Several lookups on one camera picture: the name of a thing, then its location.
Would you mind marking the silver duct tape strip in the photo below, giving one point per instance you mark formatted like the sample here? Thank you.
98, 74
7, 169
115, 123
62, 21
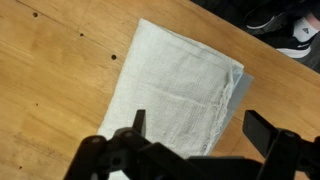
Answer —
240, 88

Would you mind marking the white woven towel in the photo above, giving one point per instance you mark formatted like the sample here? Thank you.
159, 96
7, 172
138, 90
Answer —
173, 83

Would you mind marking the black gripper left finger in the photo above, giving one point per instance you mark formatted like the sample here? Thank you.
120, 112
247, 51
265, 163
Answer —
110, 156

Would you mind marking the white sock black logo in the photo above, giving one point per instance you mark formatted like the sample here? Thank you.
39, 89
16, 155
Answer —
305, 30

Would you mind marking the black sneaker white sole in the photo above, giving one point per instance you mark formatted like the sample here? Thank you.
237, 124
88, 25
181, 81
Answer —
263, 20
290, 43

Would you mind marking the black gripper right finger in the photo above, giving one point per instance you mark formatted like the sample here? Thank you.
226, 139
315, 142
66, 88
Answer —
286, 153

